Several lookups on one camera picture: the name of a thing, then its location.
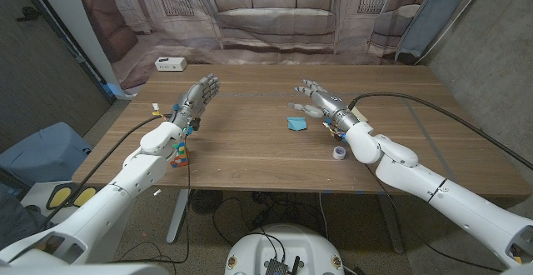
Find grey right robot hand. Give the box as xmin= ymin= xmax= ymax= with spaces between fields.
xmin=286 ymin=78 xmax=360 ymax=133

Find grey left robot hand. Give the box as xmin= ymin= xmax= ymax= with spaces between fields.
xmin=168 ymin=73 xmax=222 ymax=133

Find small blue cloth piece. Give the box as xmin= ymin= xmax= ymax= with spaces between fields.
xmin=286 ymin=116 xmax=308 ymax=132

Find pale yellow sponge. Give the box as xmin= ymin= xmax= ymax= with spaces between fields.
xmin=351 ymin=107 xmax=370 ymax=123

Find white power box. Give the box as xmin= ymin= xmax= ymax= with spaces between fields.
xmin=154 ymin=56 xmax=188 ymax=73

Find colourful toy block stack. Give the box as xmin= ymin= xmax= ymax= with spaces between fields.
xmin=169 ymin=141 xmax=190 ymax=168

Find black floor fan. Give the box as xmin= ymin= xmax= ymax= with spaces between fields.
xmin=189 ymin=189 xmax=225 ymax=216

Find printed sofa backdrop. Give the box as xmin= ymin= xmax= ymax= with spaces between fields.
xmin=72 ymin=0 xmax=480 ymax=91

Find white table leg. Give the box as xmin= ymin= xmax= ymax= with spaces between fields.
xmin=166 ymin=189 xmax=191 ymax=244

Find grey table leg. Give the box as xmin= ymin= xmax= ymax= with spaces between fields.
xmin=376 ymin=193 xmax=405 ymax=254

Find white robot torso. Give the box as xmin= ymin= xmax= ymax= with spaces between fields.
xmin=224 ymin=223 xmax=346 ymax=275

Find yellow black-rimmed pad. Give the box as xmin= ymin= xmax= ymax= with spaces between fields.
xmin=46 ymin=185 xmax=72 ymax=210
xmin=72 ymin=186 xmax=99 ymax=208

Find blue-grey plastic bin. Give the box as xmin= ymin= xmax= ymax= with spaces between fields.
xmin=0 ymin=121 xmax=92 ymax=187

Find black electronics module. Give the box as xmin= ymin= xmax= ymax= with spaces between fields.
xmin=264 ymin=256 xmax=301 ymax=275

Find dark grey cloth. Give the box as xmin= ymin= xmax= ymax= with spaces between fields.
xmin=0 ymin=182 xmax=45 ymax=249

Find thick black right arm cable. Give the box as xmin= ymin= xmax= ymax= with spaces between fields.
xmin=347 ymin=92 xmax=533 ymax=171

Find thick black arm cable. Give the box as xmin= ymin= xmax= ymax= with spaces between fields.
xmin=39 ymin=114 xmax=170 ymax=228
xmin=347 ymin=92 xmax=533 ymax=171

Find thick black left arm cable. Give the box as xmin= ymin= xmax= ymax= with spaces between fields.
xmin=39 ymin=114 xmax=170 ymax=228

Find thin black hanging cable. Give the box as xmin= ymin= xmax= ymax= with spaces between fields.
xmin=110 ymin=135 xmax=192 ymax=266

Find black door handle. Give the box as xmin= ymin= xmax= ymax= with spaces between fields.
xmin=16 ymin=7 xmax=42 ymax=22

